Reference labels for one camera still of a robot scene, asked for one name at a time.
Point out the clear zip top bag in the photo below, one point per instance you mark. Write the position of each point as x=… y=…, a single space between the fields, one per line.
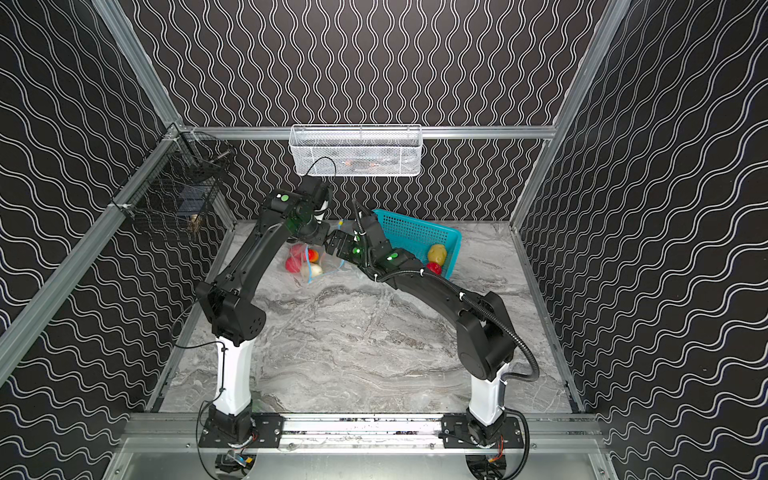
x=329 y=263

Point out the clear wall basket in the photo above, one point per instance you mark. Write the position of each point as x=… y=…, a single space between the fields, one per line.
x=357 y=150

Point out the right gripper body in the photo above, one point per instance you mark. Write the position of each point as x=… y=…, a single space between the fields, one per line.
x=367 y=229

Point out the yellow potato toy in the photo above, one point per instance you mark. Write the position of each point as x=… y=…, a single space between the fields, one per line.
x=437 y=254

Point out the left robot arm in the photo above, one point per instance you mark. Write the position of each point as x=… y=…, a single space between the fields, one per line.
x=227 y=301

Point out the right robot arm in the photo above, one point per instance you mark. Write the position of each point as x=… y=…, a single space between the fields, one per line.
x=488 y=346

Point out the teal plastic basket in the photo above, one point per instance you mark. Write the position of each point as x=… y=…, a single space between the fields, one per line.
x=418 y=236

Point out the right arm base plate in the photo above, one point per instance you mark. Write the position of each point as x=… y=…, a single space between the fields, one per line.
x=465 y=431

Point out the dark red apple toy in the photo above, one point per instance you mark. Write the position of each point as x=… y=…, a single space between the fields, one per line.
x=293 y=265

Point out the aluminium front rail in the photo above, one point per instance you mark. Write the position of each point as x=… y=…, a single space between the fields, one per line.
x=362 y=446

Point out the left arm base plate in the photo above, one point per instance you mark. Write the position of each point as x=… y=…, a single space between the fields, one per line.
x=248 y=429

